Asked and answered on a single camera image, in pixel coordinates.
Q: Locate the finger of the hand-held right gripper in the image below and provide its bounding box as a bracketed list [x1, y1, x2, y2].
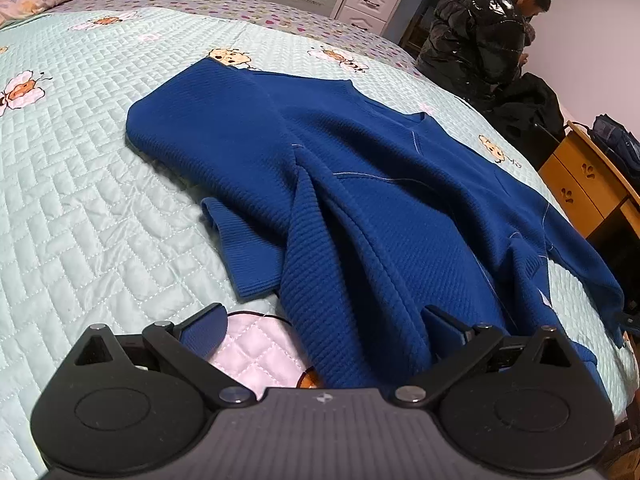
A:
[615, 310, 640, 347]

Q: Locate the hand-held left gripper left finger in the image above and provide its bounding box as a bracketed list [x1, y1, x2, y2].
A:
[74, 303, 257, 408]

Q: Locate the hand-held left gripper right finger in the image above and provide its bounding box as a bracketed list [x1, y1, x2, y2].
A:
[390, 305, 572, 408]

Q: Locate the blue knit sweater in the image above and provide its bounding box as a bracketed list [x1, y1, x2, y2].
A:
[125, 57, 627, 392]

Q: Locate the yellow wooden desk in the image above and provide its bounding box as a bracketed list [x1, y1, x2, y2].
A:
[537, 120, 640, 242]

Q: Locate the mint quilted bedspread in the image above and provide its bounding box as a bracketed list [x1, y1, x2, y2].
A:
[0, 5, 639, 477]

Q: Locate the blue backpack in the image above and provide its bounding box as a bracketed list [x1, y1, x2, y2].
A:
[587, 114, 640, 192]

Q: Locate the black jacket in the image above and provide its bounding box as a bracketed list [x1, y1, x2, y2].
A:
[487, 72, 569, 172]

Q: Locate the floral heart-print bed sheet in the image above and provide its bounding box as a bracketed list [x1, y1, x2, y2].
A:
[45, 0, 427, 77]

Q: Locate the white drawer cabinet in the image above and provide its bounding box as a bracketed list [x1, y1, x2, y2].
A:
[330, 0, 404, 37]

